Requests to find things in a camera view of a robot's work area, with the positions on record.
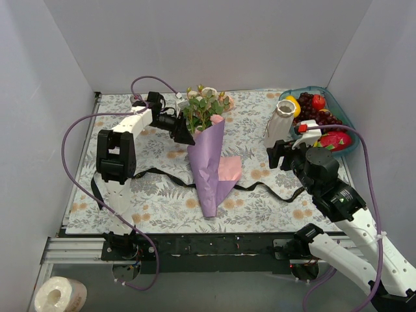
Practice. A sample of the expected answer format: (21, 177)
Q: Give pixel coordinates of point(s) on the pink rose flower bunch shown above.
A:
(202, 105)

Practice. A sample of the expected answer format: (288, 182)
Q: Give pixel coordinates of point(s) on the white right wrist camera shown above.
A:
(307, 132)

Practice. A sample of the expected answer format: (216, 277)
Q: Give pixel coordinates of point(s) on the purple wrapping paper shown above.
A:
(204, 159)

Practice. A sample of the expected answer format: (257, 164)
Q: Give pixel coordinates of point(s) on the red apple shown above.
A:
(318, 102)

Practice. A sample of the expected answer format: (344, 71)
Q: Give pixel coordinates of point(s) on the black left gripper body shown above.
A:
(177, 127)

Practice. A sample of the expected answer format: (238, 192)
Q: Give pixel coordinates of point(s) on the pink dragon fruit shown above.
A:
(334, 141)

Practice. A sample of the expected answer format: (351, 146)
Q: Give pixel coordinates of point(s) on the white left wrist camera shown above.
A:
(180, 102)

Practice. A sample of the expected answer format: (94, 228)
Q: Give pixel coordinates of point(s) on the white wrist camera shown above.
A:
(307, 132)
(180, 102)

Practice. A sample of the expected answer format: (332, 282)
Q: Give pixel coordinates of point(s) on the teal plastic fruit tray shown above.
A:
(335, 108)

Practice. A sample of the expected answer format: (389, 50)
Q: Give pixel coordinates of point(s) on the red bull drink can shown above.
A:
(135, 101)

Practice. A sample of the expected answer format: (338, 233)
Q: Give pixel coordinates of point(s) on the black printed ribbon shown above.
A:
(98, 198)

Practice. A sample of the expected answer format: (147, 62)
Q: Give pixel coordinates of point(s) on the pink wrapping paper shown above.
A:
(230, 168)

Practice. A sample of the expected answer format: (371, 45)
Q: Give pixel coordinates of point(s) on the white ribbed ceramic vase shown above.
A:
(279, 124)

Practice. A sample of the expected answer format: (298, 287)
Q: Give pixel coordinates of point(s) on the floral patterned table mat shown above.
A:
(160, 206)

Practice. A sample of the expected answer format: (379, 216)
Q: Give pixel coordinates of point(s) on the white toilet paper roll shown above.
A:
(61, 295)

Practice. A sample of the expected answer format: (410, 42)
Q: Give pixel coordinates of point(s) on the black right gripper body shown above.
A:
(277, 155)

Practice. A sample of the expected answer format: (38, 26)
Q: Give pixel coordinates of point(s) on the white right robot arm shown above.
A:
(381, 272)

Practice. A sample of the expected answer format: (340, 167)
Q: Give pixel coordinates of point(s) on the yellow pepper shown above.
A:
(296, 104)

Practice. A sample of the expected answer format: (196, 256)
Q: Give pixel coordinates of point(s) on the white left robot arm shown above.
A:
(116, 160)

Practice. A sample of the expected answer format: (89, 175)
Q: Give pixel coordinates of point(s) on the dark purple grape bunch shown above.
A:
(322, 117)

